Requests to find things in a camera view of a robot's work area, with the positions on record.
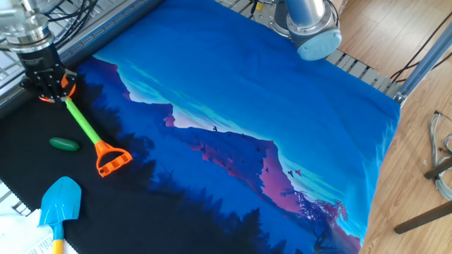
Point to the white printed papers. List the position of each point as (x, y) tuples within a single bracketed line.
[(21, 240)]

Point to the orange shovel with green shaft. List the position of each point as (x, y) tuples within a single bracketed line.
[(102, 146)]

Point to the blue shovel with yellow shaft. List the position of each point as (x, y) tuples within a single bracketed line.
[(60, 201)]

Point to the dark furniture leg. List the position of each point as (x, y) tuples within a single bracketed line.
[(423, 218), (439, 167)]

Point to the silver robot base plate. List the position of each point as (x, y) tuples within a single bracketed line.
[(268, 19)]

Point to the aluminium frame post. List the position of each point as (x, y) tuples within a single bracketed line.
[(423, 63)]

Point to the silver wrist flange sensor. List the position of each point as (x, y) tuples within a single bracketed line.
[(28, 35)]

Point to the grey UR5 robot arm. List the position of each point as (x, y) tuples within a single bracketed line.
[(310, 21)]

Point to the green oval object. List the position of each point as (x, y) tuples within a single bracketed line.
[(64, 144)]

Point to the mountain landscape printed cloth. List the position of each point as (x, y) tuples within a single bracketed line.
[(282, 88)]

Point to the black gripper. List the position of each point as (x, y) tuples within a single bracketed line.
[(42, 65)]

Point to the yellow plastic piece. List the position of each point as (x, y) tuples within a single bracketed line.
[(259, 6)]

